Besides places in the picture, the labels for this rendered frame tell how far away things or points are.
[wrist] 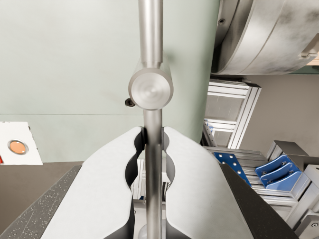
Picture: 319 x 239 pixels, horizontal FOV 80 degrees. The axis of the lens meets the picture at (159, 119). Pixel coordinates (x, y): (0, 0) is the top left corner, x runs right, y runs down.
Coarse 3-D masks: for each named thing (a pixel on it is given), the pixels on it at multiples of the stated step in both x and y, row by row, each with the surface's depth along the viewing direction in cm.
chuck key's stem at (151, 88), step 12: (168, 60) 13; (144, 72) 9; (156, 72) 9; (168, 72) 10; (132, 84) 9; (144, 84) 9; (156, 84) 9; (168, 84) 9; (132, 96) 9; (144, 96) 9; (156, 96) 9; (168, 96) 9; (144, 108) 10; (156, 108) 10
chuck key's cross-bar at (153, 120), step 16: (144, 0) 9; (160, 0) 9; (144, 16) 9; (160, 16) 9; (144, 32) 9; (160, 32) 9; (144, 48) 10; (160, 48) 10; (144, 112) 12; (160, 112) 12; (144, 128) 12; (160, 128) 12; (160, 144) 13; (160, 160) 13; (160, 176) 13; (160, 192) 14; (160, 208) 14; (160, 224) 14
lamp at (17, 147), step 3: (12, 144) 28; (15, 144) 28; (18, 144) 28; (21, 144) 28; (12, 147) 28; (15, 147) 28; (18, 147) 28; (21, 147) 28; (24, 147) 28; (15, 150) 28; (18, 150) 28; (21, 150) 28; (24, 150) 28
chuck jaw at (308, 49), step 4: (316, 36) 25; (312, 40) 26; (316, 40) 26; (308, 44) 27; (312, 44) 27; (316, 44) 27; (308, 48) 27; (312, 48) 27; (316, 48) 27; (304, 52) 28; (308, 52) 28; (312, 52) 28; (316, 52) 28
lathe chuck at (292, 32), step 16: (288, 0) 21; (304, 0) 21; (288, 16) 23; (304, 16) 23; (272, 32) 24; (288, 32) 24; (304, 32) 24; (272, 48) 26; (288, 48) 26; (304, 48) 26; (256, 64) 30; (272, 64) 30; (288, 64) 30; (304, 64) 30
